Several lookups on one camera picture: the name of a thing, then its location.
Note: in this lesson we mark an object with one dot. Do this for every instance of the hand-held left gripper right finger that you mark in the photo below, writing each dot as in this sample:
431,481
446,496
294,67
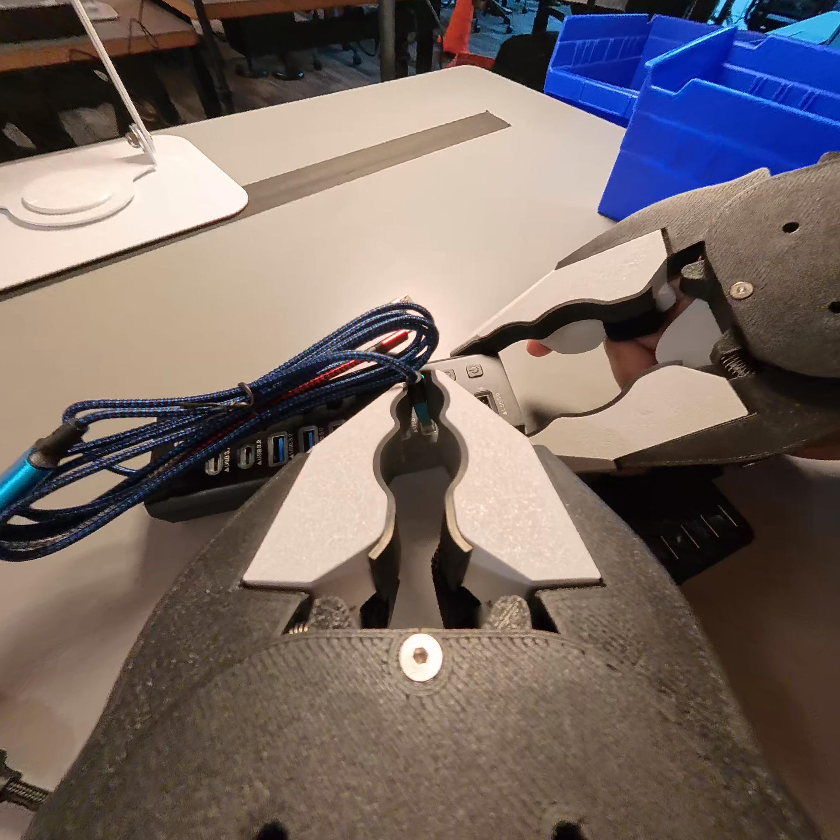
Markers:
512,512

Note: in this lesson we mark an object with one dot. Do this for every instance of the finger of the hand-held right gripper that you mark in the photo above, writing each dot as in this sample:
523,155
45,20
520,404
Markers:
590,275
669,413

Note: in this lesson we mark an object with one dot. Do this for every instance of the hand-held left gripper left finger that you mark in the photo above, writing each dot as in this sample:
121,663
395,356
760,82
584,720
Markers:
315,518

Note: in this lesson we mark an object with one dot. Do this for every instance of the glossy black usb hub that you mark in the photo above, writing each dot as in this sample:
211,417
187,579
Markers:
695,531

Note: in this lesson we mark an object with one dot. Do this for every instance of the person's right hand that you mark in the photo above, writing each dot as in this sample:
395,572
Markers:
633,361

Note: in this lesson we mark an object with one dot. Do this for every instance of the large blue plastic bin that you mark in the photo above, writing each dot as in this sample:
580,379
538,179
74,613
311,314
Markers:
709,144

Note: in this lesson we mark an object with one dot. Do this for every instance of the small blue plastic bin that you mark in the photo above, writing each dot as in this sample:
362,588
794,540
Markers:
590,72

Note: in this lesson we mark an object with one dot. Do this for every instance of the orange traffic cone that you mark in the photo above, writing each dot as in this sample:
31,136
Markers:
459,29

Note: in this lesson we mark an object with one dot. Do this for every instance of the white document stand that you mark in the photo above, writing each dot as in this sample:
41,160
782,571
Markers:
184,190

